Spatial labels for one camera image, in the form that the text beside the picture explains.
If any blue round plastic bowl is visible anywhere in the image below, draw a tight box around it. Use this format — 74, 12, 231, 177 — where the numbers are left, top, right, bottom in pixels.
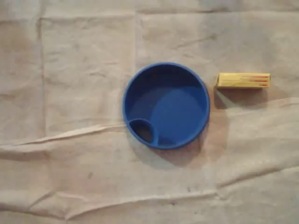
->
122, 62, 211, 150

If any yellow cardboard box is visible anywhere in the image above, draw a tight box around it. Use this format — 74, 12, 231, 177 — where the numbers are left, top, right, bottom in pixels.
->
214, 72, 271, 90

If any beige wrinkled table cloth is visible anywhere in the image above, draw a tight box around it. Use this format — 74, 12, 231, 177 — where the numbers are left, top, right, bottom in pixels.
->
0, 0, 299, 224

